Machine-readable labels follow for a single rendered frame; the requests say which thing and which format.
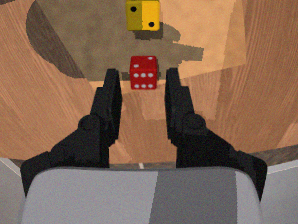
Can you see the yellow die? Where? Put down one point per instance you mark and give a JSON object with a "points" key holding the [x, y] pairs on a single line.
{"points": [[142, 15]]}

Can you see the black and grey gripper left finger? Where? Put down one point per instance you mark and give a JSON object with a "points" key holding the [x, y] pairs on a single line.
{"points": [[90, 143]]}

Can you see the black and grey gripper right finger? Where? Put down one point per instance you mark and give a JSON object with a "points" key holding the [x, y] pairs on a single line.
{"points": [[196, 144]]}

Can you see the red die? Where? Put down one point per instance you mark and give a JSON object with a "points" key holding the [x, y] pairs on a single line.
{"points": [[143, 72]]}

